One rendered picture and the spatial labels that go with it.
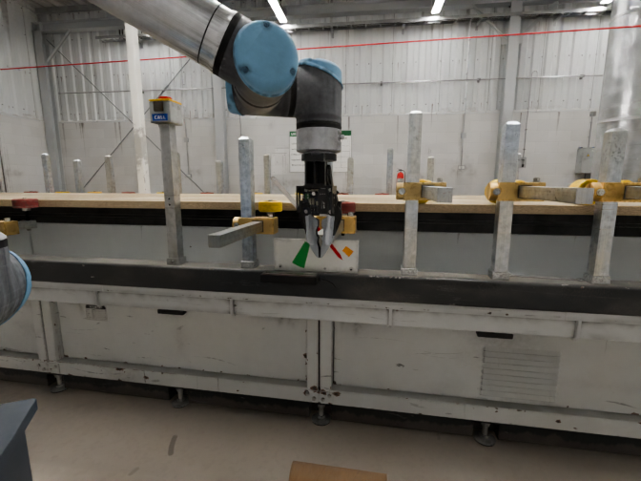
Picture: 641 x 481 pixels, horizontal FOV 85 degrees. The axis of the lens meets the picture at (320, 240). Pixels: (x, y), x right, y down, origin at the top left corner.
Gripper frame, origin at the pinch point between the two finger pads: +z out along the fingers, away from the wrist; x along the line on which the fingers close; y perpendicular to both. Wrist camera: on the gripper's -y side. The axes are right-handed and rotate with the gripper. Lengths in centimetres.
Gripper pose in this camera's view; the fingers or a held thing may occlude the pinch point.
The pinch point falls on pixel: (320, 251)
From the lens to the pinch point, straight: 75.2
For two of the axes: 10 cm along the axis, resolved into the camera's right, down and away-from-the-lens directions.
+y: -1.8, 1.4, -9.7
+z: 0.0, 9.9, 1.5
